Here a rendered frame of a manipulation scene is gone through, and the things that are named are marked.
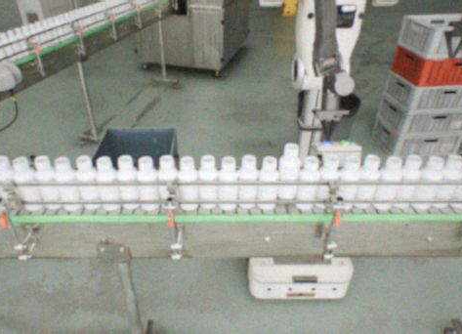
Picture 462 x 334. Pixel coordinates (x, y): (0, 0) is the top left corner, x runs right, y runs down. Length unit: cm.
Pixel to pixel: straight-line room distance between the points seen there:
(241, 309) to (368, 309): 68
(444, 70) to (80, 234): 281
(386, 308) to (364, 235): 109
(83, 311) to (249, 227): 129
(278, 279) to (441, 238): 88
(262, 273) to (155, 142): 85
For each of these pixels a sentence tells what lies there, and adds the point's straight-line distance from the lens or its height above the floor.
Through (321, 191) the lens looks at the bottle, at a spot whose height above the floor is 106.
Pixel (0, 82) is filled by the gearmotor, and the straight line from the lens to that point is 228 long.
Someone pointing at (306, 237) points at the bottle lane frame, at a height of 91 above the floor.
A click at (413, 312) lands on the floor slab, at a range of 229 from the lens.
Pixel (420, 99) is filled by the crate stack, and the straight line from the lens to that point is 323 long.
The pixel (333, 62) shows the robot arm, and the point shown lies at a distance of 116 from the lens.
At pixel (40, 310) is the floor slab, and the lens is 224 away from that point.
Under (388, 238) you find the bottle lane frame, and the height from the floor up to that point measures 91.
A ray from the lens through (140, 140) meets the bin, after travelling 165.
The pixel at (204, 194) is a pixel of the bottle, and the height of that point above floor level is 106.
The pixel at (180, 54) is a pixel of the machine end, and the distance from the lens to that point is 483.
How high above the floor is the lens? 172
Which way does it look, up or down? 33 degrees down
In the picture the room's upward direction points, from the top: straight up
